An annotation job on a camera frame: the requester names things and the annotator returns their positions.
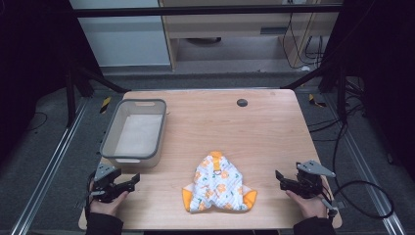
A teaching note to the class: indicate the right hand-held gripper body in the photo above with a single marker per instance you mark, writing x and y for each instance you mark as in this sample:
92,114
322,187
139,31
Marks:
308,182

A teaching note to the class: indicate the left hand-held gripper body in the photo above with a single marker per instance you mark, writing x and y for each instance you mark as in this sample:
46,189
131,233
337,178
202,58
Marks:
106,186

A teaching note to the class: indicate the person's left hand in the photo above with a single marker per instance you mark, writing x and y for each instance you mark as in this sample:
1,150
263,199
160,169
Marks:
107,205

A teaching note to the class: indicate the person's right hand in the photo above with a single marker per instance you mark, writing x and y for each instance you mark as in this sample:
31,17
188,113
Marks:
310,205

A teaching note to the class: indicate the grey plastic bin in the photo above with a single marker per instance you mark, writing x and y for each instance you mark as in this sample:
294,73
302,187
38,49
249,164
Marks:
137,133

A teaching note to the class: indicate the white orange floral baby garment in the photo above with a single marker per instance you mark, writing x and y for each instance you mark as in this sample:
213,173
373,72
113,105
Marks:
218,184

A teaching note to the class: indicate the yellow black striped tape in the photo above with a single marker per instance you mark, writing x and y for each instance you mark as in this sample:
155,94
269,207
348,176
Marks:
315,101
105,104

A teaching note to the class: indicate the dark round table grommet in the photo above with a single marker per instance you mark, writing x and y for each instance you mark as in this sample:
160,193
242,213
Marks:
242,103

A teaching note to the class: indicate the black metal stand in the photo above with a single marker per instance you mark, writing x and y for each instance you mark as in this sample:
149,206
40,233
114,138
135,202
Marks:
332,81
76,88

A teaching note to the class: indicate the white cabinet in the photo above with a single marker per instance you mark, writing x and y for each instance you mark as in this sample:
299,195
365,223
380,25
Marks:
124,36

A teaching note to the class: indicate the light wooden shelf cabinet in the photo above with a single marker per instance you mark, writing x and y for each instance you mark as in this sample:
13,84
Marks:
248,29

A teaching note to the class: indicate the black horizontal bar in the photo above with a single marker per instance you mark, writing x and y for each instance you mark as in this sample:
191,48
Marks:
202,10

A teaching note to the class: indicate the aluminium floor rail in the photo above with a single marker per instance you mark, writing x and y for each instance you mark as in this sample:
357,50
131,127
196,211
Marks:
49,166
365,169

